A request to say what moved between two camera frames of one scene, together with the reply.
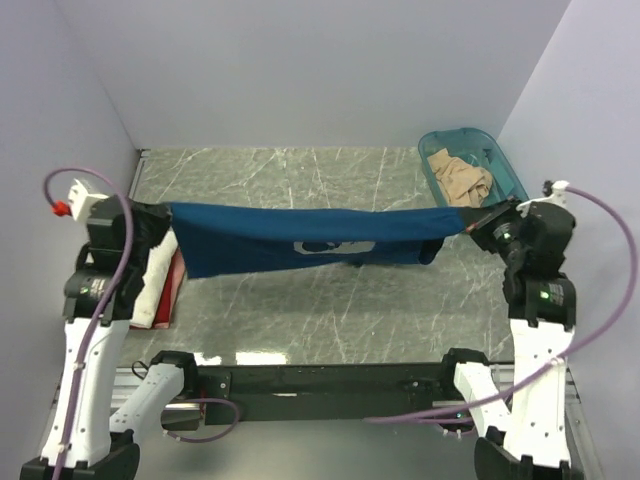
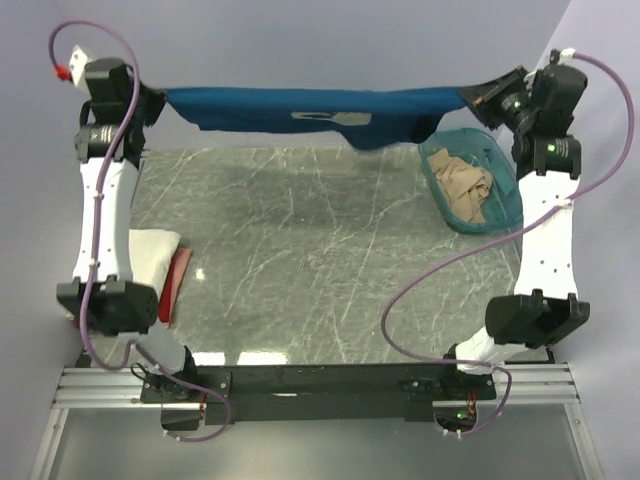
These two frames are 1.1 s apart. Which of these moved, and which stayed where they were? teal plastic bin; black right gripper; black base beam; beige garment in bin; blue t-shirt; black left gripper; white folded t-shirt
Moved: black right gripper; black left gripper; blue t-shirt
Stayed: black base beam; white folded t-shirt; beige garment in bin; teal plastic bin
